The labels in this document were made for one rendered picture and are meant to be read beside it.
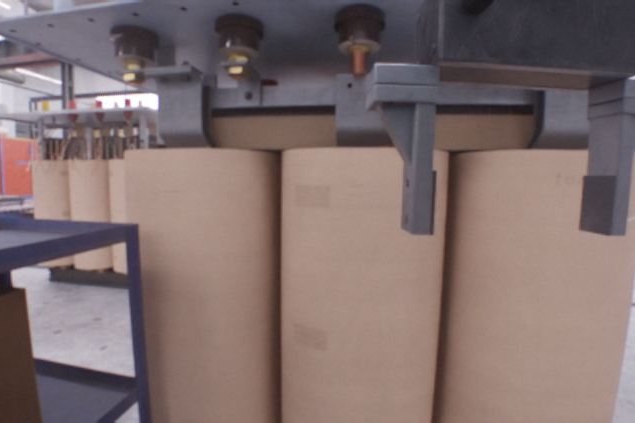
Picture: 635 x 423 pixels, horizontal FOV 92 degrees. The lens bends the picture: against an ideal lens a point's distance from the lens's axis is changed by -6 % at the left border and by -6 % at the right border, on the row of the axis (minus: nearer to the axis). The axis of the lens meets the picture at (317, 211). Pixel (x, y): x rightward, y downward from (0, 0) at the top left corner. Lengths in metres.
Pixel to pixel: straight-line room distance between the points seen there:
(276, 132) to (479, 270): 0.59
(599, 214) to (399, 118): 0.15
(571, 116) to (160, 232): 0.95
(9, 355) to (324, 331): 0.58
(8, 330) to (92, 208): 2.63
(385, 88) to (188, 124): 0.70
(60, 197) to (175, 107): 2.79
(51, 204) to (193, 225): 2.86
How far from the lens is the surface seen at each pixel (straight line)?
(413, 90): 0.21
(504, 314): 0.83
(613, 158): 0.28
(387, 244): 0.72
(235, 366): 0.93
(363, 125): 0.75
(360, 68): 0.75
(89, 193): 3.31
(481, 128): 0.89
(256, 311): 0.89
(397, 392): 0.87
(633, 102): 0.29
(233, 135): 0.92
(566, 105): 0.86
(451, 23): 0.22
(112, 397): 0.95
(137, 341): 0.86
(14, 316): 0.74
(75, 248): 0.70
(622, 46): 0.28
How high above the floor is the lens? 1.01
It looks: 6 degrees down
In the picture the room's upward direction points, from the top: 1 degrees clockwise
